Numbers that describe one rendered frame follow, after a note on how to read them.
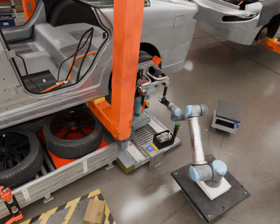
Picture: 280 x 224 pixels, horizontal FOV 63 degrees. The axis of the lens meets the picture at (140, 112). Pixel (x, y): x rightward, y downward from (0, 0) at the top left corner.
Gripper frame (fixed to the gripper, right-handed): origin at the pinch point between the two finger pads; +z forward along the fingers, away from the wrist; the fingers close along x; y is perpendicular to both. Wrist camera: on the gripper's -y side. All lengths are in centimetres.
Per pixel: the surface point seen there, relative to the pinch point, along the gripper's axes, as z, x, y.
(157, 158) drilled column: -57, -56, -6
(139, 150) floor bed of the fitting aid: -23, -69, 12
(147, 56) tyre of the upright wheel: 16, 27, -47
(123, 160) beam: -29, -86, -14
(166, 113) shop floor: 20, -13, 78
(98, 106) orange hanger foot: 16, -53, -58
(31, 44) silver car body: 180, -59, -81
